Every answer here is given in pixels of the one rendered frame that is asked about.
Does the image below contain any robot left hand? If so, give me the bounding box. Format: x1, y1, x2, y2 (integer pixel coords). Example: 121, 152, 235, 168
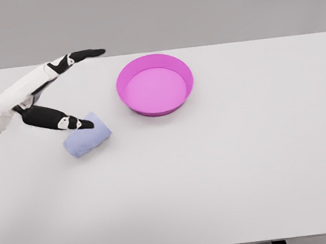
0, 47, 115, 139

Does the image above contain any light blue cup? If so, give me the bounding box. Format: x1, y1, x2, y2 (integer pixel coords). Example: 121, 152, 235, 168
59, 109, 115, 161

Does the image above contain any pink plate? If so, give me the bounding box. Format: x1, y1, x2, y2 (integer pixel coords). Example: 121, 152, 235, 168
112, 50, 198, 122

